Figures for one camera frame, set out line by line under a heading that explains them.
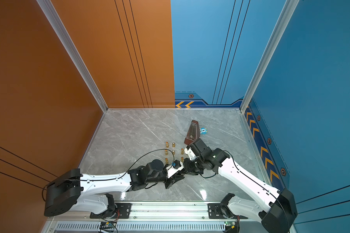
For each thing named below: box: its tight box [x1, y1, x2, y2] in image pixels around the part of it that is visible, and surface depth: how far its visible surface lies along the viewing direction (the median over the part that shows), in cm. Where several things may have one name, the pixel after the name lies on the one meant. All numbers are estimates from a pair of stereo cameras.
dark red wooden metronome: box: [183, 119, 201, 146], surface depth 91 cm
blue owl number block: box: [199, 127, 209, 135], surface depth 107 cm
